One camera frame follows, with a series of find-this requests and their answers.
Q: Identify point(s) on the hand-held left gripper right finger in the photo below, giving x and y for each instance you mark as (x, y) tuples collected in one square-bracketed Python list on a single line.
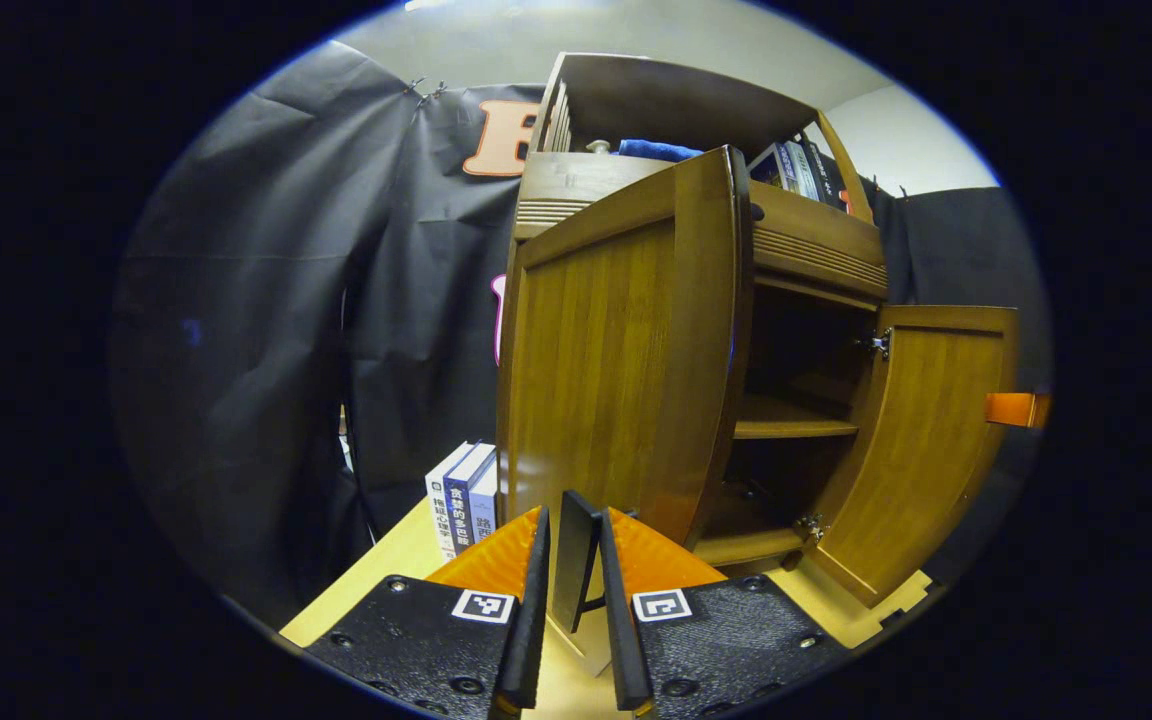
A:
[(621, 640)]

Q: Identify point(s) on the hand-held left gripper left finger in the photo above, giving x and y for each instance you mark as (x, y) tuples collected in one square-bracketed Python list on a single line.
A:
[(533, 620)]

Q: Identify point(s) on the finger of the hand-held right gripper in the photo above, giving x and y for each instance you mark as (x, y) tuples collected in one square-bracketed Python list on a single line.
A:
[(1016, 410)]

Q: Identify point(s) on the wooden shoe cabinet door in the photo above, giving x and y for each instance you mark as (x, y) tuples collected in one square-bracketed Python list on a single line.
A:
[(606, 380), (926, 450)]

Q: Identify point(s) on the wooden double-door shoe cabinet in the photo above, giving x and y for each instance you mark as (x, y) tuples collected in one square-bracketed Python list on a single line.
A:
[(676, 100)]

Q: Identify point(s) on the wooden cabinet shelf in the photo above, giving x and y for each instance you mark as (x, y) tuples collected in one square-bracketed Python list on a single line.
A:
[(786, 428)]

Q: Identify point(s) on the wooden ribbed cabinet drawer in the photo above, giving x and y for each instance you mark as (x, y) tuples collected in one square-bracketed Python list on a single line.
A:
[(816, 240)]

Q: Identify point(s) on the pale grey-blue book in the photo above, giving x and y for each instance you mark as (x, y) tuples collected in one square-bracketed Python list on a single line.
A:
[(485, 505)]

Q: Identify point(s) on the dark blue book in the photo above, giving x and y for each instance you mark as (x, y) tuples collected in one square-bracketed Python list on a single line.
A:
[(461, 500)]

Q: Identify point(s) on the black spine book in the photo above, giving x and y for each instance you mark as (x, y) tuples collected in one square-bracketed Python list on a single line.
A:
[(829, 180)]

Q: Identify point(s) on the light blue spine book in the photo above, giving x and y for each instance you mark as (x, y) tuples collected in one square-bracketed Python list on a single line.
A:
[(808, 175)]

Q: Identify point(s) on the white spine book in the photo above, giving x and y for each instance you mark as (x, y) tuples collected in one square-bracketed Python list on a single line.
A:
[(793, 170)]

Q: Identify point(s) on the black backdrop cloth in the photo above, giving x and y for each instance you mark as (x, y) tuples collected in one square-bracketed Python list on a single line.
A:
[(256, 300)]

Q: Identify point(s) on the blue folded towel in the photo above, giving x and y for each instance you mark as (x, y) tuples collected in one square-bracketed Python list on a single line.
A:
[(656, 150)]

